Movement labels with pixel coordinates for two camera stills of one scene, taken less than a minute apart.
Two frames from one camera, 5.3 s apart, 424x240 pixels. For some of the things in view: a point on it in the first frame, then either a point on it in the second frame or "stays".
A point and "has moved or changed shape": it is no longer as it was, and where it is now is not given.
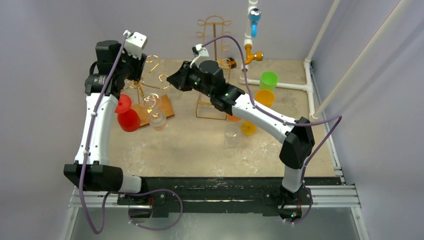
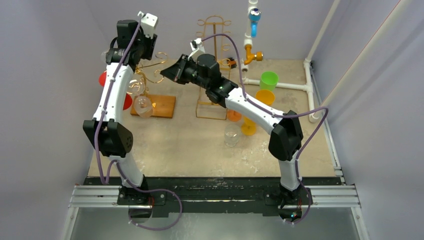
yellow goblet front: x=248 y=128 stays
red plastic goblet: x=128 y=119 has moved or changed shape
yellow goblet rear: x=265 y=97 stays
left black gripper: x=138 y=64 to x=147 y=55
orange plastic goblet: x=234 y=118 stays
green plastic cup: x=268 y=80 stays
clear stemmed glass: x=151 y=102 to x=143 y=104
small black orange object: x=232 y=63 stays
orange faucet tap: x=258 y=56 stays
